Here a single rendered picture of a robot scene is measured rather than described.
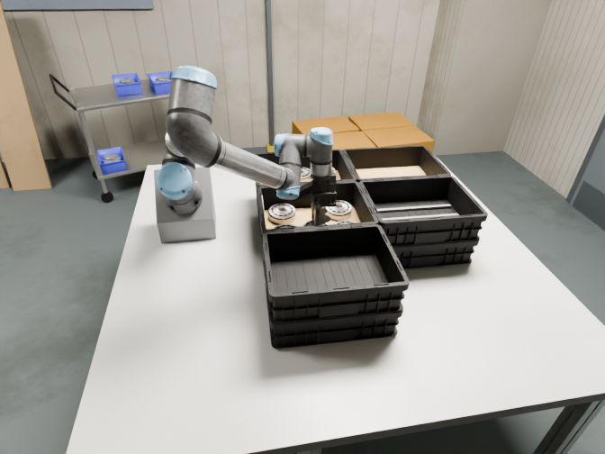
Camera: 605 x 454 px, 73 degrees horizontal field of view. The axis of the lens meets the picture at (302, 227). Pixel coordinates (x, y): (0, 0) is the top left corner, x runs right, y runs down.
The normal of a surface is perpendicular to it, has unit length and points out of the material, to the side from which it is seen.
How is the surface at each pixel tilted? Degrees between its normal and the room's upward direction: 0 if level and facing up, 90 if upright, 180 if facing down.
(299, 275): 0
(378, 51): 90
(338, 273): 0
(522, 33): 90
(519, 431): 0
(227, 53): 90
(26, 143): 78
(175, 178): 52
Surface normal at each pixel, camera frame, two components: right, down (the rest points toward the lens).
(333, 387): 0.02, -0.82
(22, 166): 0.18, 0.39
